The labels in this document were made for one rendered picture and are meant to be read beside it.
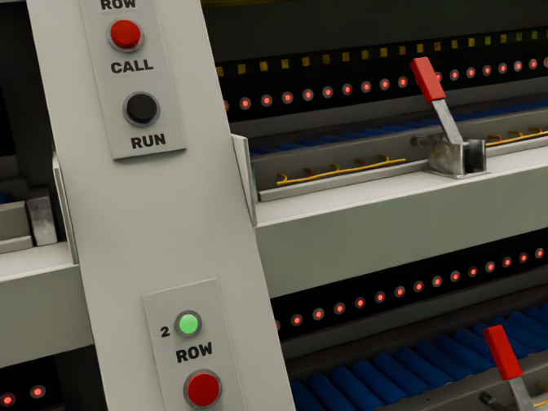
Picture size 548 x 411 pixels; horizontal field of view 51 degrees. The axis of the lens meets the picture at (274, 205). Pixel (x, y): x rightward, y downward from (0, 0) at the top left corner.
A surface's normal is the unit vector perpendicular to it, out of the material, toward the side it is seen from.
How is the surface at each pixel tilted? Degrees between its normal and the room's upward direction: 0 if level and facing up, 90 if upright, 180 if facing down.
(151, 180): 90
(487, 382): 21
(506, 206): 111
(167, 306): 90
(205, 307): 90
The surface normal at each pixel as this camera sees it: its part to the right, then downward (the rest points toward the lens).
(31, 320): 0.36, 0.19
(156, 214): 0.30, -0.17
